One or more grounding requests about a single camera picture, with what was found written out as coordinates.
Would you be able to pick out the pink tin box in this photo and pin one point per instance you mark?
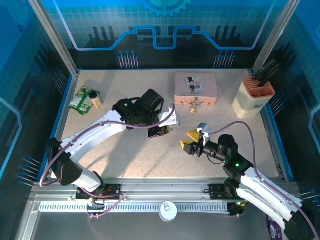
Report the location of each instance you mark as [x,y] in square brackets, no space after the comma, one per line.
[195,85]

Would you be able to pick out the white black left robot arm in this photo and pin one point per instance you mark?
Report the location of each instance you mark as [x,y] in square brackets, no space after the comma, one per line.
[90,135]

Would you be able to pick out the small bottle black cap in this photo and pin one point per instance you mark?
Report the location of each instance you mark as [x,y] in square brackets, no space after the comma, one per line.
[97,102]

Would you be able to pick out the cream orange knife block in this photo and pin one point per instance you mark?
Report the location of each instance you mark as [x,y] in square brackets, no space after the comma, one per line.
[247,105]

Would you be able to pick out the green snack packet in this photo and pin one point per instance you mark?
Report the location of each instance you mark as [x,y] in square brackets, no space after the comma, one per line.
[80,102]

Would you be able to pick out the white round lid lock icon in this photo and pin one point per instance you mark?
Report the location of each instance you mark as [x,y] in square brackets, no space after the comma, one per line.
[168,212]

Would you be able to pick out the purple snack bag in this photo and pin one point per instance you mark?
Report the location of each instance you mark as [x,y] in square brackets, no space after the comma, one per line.
[273,228]

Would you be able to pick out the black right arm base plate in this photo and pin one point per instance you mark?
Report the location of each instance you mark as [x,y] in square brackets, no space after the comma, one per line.
[216,190]

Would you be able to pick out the aluminium front rail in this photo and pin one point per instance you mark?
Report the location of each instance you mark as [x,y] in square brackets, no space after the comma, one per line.
[162,187]

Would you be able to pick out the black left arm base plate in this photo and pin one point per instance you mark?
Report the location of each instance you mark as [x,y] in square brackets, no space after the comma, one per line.
[113,188]

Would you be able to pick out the aluminium frame post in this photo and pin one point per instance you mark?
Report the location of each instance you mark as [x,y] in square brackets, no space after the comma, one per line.
[275,35]
[52,37]

